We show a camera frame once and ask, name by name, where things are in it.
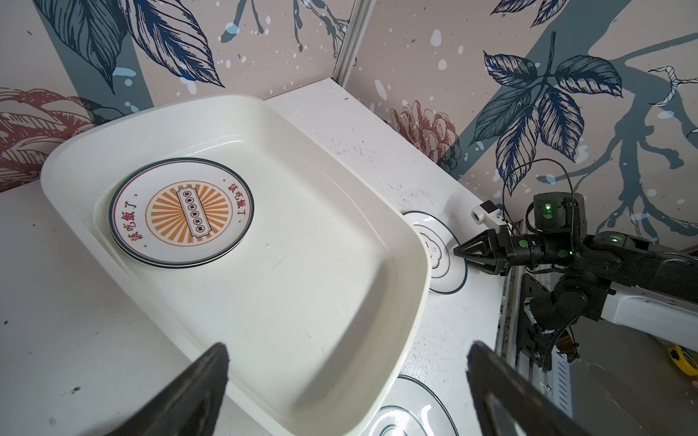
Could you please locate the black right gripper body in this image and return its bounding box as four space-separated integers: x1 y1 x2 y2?
494 226 570 275

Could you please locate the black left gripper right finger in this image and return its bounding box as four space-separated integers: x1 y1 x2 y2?
466 341 588 435

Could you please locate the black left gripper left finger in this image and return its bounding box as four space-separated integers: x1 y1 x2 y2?
111 343 229 436

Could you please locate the white flower plate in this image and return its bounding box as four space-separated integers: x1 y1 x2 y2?
362 374 459 436
404 211 468 295

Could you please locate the orange sunburst plate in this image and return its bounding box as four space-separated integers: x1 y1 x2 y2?
108 157 254 269

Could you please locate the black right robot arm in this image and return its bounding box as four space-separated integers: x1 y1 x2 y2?
454 192 697 359

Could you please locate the white plastic bin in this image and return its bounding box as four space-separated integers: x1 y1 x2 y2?
40 94 432 435

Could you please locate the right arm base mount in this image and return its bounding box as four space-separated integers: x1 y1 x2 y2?
516 274 585 372

